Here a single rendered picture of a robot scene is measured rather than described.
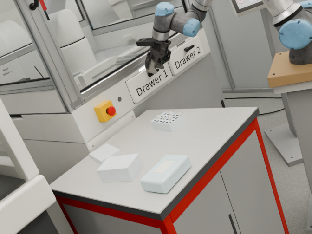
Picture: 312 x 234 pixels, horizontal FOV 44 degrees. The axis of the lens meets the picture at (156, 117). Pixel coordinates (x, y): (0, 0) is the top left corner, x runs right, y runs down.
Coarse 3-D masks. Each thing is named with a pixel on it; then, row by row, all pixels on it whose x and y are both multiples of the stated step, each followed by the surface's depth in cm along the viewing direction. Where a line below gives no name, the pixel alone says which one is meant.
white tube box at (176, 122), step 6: (162, 114) 162; (168, 114) 160; (174, 114) 157; (156, 120) 158; (162, 120) 156; (168, 120) 154; (174, 120) 150; (180, 120) 152; (186, 120) 154; (156, 126) 157; (162, 126) 153; (168, 126) 150; (174, 126) 151; (180, 126) 152
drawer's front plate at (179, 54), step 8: (192, 40) 211; (192, 48) 211; (200, 48) 216; (176, 56) 201; (184, 56) 206; (192, 56) 211; (200, 56) 216; (176, 64) 201; (184, 64) 206; (176, 72) 201
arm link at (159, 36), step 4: (152, 32) 168; (156, 32) 166; (168, 32) 167; (152, 36) 169; (156, 36) 167; (160, 36) 166; (164, 36) 167; (168, 36) 169; (160, 40) 168; (164, 40) 169
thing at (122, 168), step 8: (112, 160) 133; (120, 160) 131; (128, 160) 129; (136, 160) 130; (104, 168) 130; (112, 168) 128; (120, 168) 126; (128, 168) 125; (136, 168) 129; (104, 176) 131; (112, 176) 129; (120, 176) 128; (128, 176) 126
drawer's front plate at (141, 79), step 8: (144, 72) 184; (160, 72) 192; (168, 72) 196; (128, 80) 178; (136, 80) 180; (144, 80) 184; (152, 80) 188; (128, 88) 178; (136, 88) 180; (144, 88) 184; (152, 88) 188; (136, 96) 180; (144, 96) 184
